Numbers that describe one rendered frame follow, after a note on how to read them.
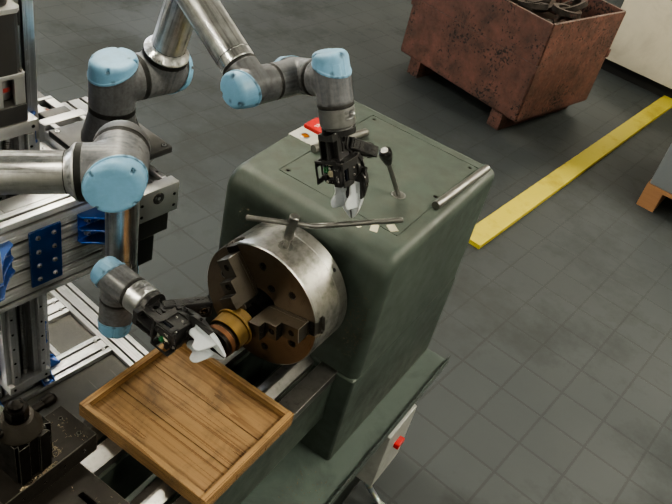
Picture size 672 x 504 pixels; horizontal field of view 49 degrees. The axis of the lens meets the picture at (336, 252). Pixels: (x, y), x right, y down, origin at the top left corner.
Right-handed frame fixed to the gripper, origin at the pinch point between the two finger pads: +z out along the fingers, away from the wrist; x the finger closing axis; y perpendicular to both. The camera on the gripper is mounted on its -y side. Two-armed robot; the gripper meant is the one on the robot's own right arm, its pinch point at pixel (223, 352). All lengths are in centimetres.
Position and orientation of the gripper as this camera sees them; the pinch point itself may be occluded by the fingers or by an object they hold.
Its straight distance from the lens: 159.2
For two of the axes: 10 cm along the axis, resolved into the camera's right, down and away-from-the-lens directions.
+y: -5.7, 3.9, -7.2
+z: 7.8, 5.2, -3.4
